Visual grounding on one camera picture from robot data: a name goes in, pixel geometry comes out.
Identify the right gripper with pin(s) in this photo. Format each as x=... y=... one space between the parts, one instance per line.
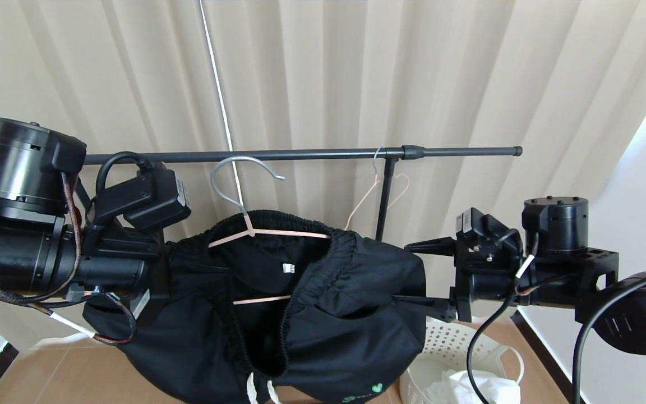
x=491 y=283

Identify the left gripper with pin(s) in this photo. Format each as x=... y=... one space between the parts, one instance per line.
x=110 y=275

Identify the black garment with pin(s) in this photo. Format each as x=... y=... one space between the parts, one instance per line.
x=345 y=314

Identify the pink clothes hanger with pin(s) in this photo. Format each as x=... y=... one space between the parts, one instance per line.
x=295 y=234
x=365 y=199

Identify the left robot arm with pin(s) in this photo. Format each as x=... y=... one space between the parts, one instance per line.
x=9 y=252

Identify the white laundry basket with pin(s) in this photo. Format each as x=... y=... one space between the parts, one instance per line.
x=446 y=339

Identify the black clothes rack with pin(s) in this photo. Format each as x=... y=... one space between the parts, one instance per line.
x=328 y=153

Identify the white garment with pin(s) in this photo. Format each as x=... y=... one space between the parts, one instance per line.
x=480 y=390

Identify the beige curtain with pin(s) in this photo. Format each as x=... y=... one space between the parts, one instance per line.
x=469 y=73

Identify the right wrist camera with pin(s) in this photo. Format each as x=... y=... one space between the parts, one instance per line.
x=485 y=230

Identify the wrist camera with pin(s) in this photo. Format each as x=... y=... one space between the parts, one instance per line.
x=485 y=230
x=149 y=202

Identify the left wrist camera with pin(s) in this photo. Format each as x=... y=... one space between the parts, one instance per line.
x=149 y=202

